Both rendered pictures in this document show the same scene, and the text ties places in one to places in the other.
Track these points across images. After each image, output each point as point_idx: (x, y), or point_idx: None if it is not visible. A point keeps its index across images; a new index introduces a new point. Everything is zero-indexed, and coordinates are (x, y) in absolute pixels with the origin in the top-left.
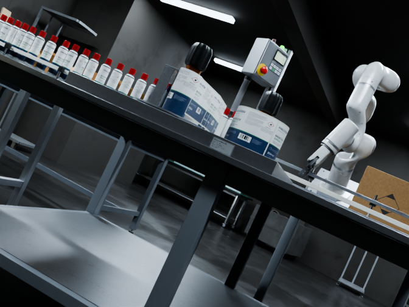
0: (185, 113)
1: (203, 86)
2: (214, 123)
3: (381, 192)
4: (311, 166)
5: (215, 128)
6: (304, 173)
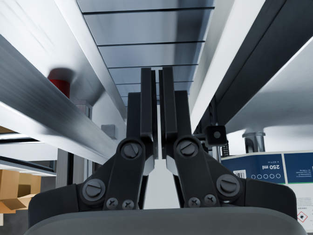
0: None
1: None
2: (302, 175)
3: None
4: (228, 198)
5: (269, 168)
6: (188, 107)
